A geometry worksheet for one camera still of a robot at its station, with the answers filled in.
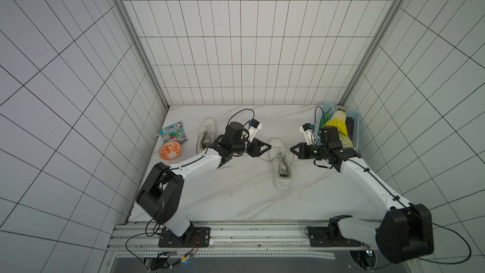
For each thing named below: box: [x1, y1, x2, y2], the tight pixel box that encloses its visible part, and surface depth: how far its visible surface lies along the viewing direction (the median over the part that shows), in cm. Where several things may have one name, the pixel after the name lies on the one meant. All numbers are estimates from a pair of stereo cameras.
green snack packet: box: [159, 120, 188, 145], surface depth 105 cm
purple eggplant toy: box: [345, 116, 355, 141], surface depth 106 cm
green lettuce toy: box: [339, 132, 354, 149], surface depth 97 cm
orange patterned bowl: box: [158, 140, 182, 161], surface depth 99 cm
